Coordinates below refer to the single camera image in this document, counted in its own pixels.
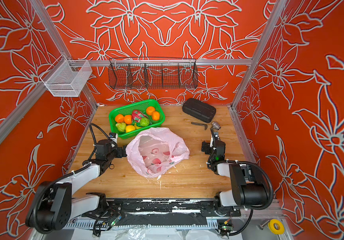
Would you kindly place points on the pink translucent plastic bag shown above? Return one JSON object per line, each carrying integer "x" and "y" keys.
{"x": 154, "y": 151}

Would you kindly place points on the yellow lemon fruit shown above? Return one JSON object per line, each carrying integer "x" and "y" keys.
{"x": 130, "y": 128}

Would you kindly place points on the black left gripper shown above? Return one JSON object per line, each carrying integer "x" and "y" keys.
{"x": 119, "y": 154}

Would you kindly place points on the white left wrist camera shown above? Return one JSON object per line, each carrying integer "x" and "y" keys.
{"x": 113, "y": 137}

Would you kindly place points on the orange fruit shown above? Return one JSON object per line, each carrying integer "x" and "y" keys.
{"x": 150, "y": 110}
{"x": 155, "y": 116}
{"x": 128, "y": 119}

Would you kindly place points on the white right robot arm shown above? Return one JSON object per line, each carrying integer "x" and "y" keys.
{"x": 251, "y": 188}

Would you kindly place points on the red green dragon fruit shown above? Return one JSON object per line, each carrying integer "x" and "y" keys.
{"x": 137, "y": 115}

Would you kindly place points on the yellow tape roll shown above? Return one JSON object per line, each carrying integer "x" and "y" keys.
{"x": 276, "y": 227}

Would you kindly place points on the black wire wall basket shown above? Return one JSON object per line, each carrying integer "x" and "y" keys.
{"x": 153, "y": 74}

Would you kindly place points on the green pepper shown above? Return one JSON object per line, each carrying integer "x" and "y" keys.
{"x": 144, "y": 122}

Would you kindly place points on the black plastic tool case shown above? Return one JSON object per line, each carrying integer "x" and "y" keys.
{"x": 199, "y": 110}

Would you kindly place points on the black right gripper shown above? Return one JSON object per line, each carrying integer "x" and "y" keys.
{"x": 207, "y": 146}

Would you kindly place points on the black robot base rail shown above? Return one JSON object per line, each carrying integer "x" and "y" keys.
{"x": 187, "y": 213}

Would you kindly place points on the silver metal fitting tool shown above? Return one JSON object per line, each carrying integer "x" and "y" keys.
{"x": 215, "y": 127}

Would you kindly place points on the dark metal bracket tool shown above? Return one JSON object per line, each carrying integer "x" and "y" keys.
{"x": 200, "y": 124}

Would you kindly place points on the green plastic perforated basket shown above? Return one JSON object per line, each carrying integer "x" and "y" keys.
{"x": 128, "y": 109}

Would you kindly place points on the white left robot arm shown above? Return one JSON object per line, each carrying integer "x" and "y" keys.
{"x": 53, "y": 205}

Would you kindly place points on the white wire mesh basket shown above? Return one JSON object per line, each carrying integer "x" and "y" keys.
{"x": 66, "y": 80}

